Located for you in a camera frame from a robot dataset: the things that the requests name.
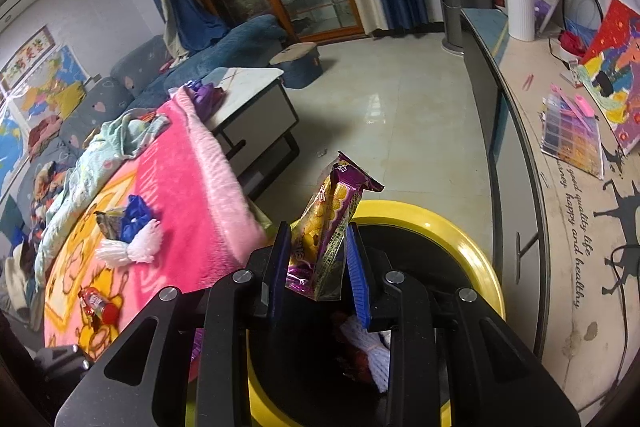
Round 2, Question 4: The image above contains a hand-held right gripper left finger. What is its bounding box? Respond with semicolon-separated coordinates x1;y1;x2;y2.
54;221;293;427

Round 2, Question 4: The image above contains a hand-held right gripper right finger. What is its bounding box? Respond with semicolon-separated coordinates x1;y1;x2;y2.
344;222;583;427

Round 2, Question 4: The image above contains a purple yellow snack wrapper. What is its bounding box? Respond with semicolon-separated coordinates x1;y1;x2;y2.
285;151;386;303

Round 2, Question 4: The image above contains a red candy tube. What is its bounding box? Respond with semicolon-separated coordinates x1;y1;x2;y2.
77;286;122;325

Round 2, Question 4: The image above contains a dark golden snack wrapper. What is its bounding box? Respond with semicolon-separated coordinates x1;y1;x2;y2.
94;208;127;239

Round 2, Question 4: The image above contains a blue purple snack wrapper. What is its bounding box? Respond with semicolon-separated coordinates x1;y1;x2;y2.
119;194;151;243

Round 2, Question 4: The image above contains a pink printed blanket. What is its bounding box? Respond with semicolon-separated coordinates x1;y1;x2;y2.
42;99;271;350

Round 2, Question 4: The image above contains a white coffee table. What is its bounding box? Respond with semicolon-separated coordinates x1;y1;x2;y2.
202;67;301;198

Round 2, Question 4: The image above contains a colourful crumpled cloth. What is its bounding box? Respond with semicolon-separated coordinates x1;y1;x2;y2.
27;159;71;228

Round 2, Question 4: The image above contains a purple plastic bag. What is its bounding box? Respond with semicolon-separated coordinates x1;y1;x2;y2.
184;78;226;120

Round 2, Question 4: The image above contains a blue round stool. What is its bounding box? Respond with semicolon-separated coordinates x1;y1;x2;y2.
269;42;322;90

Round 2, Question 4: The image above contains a light blue printed blanket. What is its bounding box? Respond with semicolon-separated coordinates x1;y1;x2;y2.
30;109;171;303

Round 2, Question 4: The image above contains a world map poster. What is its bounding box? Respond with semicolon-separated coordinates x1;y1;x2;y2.
0;117;26;188

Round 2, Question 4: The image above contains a pile of clothes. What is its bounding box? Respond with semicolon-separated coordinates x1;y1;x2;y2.
27;114;66;158

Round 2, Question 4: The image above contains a television cabinet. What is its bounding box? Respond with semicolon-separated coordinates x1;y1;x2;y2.
460;7;640;413

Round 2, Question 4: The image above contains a blue sofa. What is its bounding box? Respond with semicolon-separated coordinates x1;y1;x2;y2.
10;14;291;258

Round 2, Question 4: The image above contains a clear bead organizer box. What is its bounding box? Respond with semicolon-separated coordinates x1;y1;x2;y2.
540;84;606;180

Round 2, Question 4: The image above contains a country map poster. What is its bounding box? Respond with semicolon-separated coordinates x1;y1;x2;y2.
15;47;88;122

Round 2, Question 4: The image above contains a white ribbed vase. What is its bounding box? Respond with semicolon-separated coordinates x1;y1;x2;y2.
505;0;537;42

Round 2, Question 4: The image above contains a framed embroidery picture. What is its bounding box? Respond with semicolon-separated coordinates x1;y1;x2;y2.
0;24;56;80

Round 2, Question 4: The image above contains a dark red cloth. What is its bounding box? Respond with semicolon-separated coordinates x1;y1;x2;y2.
559;31;588;58

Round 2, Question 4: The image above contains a colourful painting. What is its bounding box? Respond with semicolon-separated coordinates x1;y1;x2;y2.
570;0;640;158

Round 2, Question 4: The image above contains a black round hoop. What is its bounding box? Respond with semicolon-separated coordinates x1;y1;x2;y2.
562;0;604;35

